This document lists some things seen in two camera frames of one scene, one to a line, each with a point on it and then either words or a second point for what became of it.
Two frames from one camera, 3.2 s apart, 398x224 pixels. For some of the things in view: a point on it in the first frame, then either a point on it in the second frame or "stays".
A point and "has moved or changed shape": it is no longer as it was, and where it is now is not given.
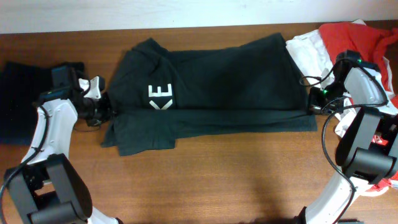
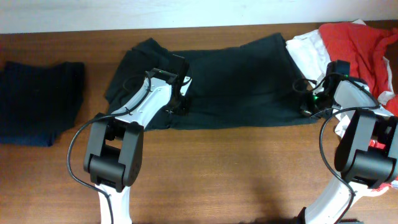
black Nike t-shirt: (155, 96) has moved or changed shape
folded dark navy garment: (21, 85) stays
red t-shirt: (372, 44) stays
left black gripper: (101, 107) -> (181, 101)
